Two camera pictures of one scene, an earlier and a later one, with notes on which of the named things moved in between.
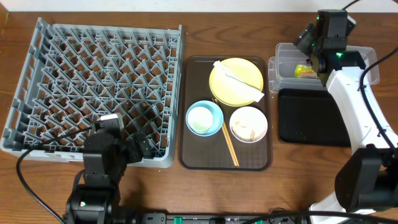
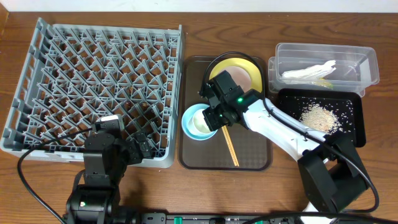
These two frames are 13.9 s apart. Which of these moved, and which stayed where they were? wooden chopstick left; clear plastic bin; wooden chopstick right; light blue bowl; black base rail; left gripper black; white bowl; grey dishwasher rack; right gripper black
Moved: light blue bowl; right gripper black; white bowl
Stayed: black base rail; left gripper black; wooden chopstick left; clear plastic bin; wooden chopstick right; grey dishwasher rack
